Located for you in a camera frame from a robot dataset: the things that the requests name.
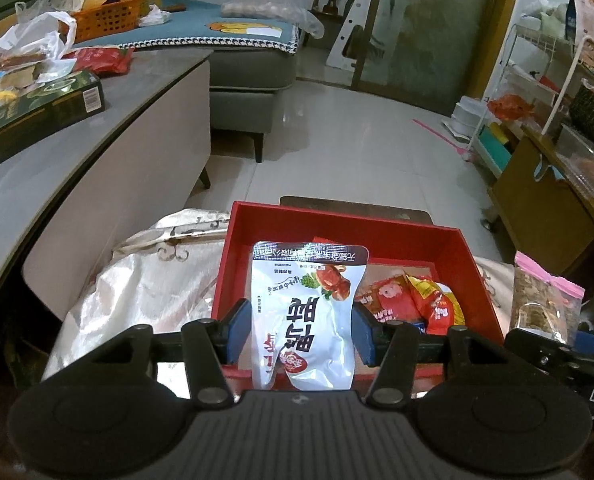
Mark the grey sofa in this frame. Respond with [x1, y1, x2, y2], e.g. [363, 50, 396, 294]
[0, 0, 303, 163]

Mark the white wire rack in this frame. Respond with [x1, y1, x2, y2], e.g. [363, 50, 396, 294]
[470, 25, 594, 171]

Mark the white board with holes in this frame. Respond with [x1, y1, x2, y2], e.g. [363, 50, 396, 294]
[325, 0, 378, 70]

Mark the red and yellow snack packet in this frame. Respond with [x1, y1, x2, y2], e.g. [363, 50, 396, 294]
[402, 272, 465, 336]

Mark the orange plastic basket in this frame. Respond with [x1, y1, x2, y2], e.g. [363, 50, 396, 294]
[69, 0, 160, 43]

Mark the white pouch with red drumstick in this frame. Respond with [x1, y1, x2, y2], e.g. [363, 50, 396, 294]
[250, 240, 369, 392]

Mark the brown wooden cabinet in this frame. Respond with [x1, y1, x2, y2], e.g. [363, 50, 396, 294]
[487, 125, 594, 266]

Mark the red cardboard box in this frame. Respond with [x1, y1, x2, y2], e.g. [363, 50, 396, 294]
[211, 201, 508, 386]

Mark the blue blanket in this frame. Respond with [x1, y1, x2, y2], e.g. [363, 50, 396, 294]
[77, 0, 303, 56]

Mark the grey coffee table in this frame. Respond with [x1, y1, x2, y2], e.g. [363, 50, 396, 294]
[0, 47, 213, 331]

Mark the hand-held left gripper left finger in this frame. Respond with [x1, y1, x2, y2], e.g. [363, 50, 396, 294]
[79, 300, 252, 405]

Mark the clear plastic bag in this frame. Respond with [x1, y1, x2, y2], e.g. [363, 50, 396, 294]
[221, 0, 325, 38]

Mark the pink topped zip bag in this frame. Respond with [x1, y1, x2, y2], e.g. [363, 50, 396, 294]
[510, 252, 587, 346]

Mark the white plastic bucket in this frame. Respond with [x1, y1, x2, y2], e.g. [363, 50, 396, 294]
[450, 97, 488, 138]

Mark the orange plastic bag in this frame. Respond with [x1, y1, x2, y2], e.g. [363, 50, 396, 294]
[487, 94, 535, 121]

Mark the dark green carton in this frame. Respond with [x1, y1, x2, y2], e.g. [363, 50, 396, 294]
[0, 70, 105, 170]

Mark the wood framed glass door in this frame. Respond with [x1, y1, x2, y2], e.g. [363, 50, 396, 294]
[359, 0, 523, 111]

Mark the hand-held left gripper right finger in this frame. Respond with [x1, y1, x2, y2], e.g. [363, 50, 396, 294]
[353, 305, 520, 407]

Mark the teal storage bin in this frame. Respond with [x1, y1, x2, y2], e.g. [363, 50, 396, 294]
[477, 122, 515, 171]

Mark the orange pig print snack packet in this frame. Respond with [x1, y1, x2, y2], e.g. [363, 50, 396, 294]
[354, 272, 425, 326]

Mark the red snack bag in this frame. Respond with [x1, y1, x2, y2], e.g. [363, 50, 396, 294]
[67, 46, 135, 77]

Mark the white plastic bag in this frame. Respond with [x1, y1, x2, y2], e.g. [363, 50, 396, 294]
[0, 10, 78, 126]

